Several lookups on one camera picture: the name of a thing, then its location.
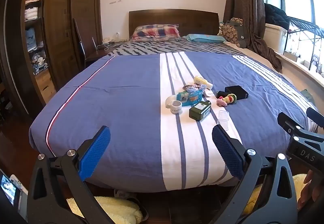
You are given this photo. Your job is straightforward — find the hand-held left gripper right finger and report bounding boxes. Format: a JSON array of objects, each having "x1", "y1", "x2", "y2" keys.
[{"x1": 212, "y1": 125, "x2": 302, "y2": 224}]

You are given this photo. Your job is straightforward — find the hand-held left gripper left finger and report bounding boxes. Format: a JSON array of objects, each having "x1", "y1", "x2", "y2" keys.
[{"x1": 27, "y1": 125, "x2": 112, "y2": 224}]

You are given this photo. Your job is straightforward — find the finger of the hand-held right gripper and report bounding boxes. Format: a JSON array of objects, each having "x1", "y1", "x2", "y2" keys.
[
  {"x1": 306, "y1": 107, "x2": 324, "y2": 128},
  {"x1": 277, "y1": 112, "x2": 317, "y2": 138}
]

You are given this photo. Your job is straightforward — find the black cardboard box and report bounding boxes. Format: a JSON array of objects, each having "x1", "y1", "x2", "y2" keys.
[{"x1": 225, "y1": 85, "x2": 249, "y2": 100}]

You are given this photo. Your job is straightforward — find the printed wrapper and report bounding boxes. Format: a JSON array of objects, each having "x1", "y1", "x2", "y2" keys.
[{"x1": 183, "y1": 84, "x2": 205, "y2": 95}]

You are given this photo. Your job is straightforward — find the person's right hand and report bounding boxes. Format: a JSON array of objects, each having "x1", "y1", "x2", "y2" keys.
[{"x1": 297, "y1": 170, "x2": 324, "y2": 210}]

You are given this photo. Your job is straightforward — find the fluffy yellow cushion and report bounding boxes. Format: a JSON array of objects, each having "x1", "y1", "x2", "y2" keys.
[
  {"x1": 66, "y1": 196, "x2": 143, "y2": 224},
  {"x1": 247, "y1": 173, "x2": 308, "y2": 214}
]

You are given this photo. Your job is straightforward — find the clear plastic cup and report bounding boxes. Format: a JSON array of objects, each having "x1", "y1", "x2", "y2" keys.
[{"x1": 217, "y1": 110, "x2": 229, "y2": 131}]

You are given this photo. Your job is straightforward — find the dark green box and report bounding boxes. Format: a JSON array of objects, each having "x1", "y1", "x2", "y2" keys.
[{"x1": 189, "y1": 100, "x2": 212, "y2": 121}]

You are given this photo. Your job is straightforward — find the pink yellow baby toy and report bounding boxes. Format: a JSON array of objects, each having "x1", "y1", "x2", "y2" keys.
[{"x1": 216, "y1": 94, "x2": 238, "y2": 107}]

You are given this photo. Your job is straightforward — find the blue white striped blanket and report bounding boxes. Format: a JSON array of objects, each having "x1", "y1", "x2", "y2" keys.
[{"x1": 29, "y1": 51, "x2": 318, "y2": 193}]

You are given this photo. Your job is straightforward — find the blue tissue packet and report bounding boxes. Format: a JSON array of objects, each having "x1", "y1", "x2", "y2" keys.
[{"x1": 176, "y1": 89, "x2": 204, "y2": 107}]

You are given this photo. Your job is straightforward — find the small white cup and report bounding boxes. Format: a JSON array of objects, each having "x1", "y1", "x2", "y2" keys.
[{"x1": 170, "y1": 100, "x2": 183, "y2": 115}]

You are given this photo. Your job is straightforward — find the yellow bottle with white cap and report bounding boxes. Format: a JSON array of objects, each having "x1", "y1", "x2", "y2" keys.
[{"x1": 194, "y1": 76, "x2": 213, "y2": 89}]

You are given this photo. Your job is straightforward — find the white storage box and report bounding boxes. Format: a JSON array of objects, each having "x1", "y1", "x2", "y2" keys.
[{"x1": 264, "y1": 23, "x2": 288, "y2": 55}]

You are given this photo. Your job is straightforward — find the metal drying rack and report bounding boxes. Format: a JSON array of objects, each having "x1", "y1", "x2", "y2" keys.
[{"x1": 283, "y1": 18, "x2": 324, "y2": 73}]

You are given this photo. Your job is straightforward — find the small lit screen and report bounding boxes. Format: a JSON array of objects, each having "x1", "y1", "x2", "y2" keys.
[{"x1": 0, "y1": 170, "x2": 28, "y2": 222}]

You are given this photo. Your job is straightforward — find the dark wooden nightstand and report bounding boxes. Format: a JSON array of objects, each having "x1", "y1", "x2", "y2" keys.
[{"x1": 85, "y1": 40, "x2": 122, "y2": 68}]

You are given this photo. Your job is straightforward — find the patterned cushion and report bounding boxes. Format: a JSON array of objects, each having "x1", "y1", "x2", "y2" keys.
[{"x1": 218, "y1": 18, "x2": 247, "y2": 48}]

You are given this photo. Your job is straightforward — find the black jacket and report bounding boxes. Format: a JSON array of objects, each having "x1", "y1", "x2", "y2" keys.
[{"x1": 264, "y1": 3, "x2": 290, "y2": 30}]

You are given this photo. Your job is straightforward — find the teal pillow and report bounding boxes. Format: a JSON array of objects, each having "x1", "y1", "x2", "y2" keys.
[{"x1": 186, "y1": 34, "x2": 227, "y2": 44}]

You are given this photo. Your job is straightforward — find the grey patterned bed sheet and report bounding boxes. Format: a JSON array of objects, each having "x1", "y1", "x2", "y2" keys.
[{"x1": 106, "y1": 38, "x2": 250, "y2": 57}]

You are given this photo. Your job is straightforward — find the light blue folded clothes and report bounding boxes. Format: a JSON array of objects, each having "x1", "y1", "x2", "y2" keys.
[{"x1": 25, "y1": 28, "x2": 38, "y2": 52}]

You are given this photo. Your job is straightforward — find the dark wooden wardrobe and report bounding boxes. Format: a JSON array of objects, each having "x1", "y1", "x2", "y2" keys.
[{"x1": 0, "y1": 0, "x2": 103, "y2": 118}]

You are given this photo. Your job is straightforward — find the red blue plaid pillow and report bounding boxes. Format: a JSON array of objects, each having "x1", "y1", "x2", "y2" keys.
[{"x1": 130, "y1": 24, "x2": 181, "y2": 42}]

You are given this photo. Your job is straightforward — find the dark wooden headboard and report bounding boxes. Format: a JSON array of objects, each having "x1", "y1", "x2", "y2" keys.
[{"x1": 129, "y1": 9, "x2": 220, "y2": 38}]

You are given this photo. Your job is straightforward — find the striped folded clothes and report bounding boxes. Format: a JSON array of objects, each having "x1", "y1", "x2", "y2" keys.
[{"x1": 25, "y1": 8, "x2": 39, "y2": 21}]

